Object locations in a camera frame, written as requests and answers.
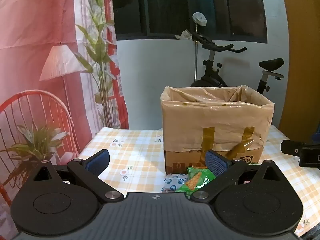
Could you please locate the dark window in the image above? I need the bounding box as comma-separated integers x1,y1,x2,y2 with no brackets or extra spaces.
111,0,268,43

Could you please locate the blue and white snack packet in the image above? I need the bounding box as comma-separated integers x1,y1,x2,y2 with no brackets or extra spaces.
162,174,189,193

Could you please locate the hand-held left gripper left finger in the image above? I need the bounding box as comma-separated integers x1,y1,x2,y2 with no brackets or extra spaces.
32,149,125,202

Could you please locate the printed wall cloth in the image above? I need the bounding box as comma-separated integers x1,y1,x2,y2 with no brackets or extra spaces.
0,0,129,230

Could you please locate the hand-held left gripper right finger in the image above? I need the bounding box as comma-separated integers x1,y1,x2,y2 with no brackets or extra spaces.
189,149,284,202

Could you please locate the cardboard box with plastic liner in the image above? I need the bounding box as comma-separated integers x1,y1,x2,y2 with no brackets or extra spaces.
160,85,275,175

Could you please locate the crumpled white cloth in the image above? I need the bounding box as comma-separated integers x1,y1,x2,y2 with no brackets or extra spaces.
175,29,193,41

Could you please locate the green snack packet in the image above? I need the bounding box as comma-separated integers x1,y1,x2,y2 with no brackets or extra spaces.
175,166,217,193

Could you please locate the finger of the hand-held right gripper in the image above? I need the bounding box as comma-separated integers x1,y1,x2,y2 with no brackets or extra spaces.
280,140,304,157

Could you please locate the checked floral tablecloth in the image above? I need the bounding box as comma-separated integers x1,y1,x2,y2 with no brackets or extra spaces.
79,125,320,237

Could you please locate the black exercise bike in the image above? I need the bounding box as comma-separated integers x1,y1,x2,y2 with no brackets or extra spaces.
189,31,285,96

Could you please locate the brown wooden door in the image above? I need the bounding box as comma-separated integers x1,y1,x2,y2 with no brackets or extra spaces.
278,0,320,144

